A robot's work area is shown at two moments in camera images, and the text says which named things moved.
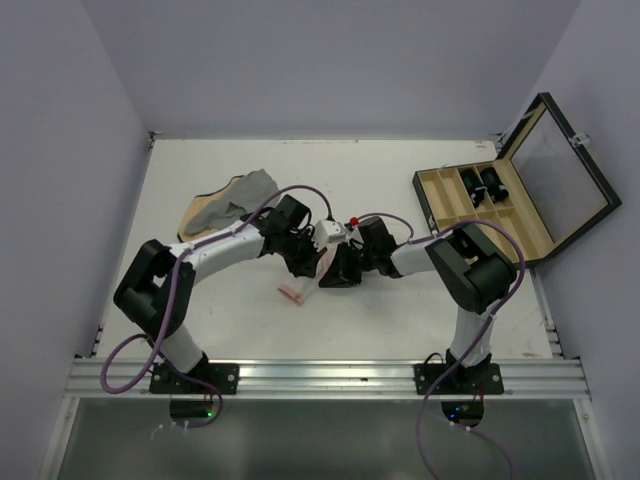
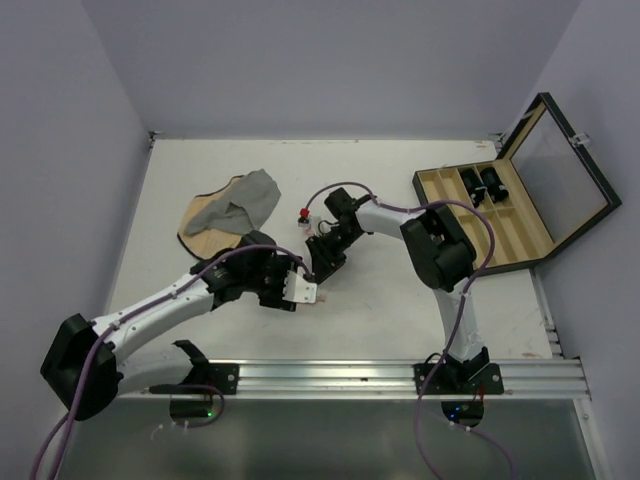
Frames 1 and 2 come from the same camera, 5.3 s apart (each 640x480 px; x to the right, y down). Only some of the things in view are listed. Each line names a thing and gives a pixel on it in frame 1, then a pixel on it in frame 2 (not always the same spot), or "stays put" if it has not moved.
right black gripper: x=340 y=271 to x=324 y=259
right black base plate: x=481 y=379 stays put
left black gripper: x=308 y=266 to x=282 y=262
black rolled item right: x=497 y=190 stays put
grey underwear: x=246 y=196 stays put
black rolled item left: x=473 y=185 stays put
